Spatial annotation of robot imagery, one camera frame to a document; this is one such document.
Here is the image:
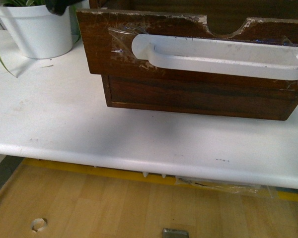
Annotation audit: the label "wooden drawer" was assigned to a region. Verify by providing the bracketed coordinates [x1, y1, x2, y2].
[102, 75, 298, 120]
[77, 9, 298, 91]

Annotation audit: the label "green plant leaves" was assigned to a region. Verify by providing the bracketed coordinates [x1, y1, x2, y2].
[0, 0, 81, 74]

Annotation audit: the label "grey metal bracket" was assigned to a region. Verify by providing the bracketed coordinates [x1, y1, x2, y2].
[162, 228, 189, 238]

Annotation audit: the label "white plant pot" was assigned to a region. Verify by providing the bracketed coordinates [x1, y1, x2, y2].
[0, 5, 73, 59]

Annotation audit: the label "clear plastic sheet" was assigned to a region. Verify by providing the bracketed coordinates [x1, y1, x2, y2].
[175, 176, 279, 198]

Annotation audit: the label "brown wooden drawer cabinet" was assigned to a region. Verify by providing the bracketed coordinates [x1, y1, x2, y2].
[77, 0, 298, 120]

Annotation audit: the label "white drawer handle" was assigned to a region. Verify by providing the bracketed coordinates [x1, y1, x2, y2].
[131, 34, 298, 81]

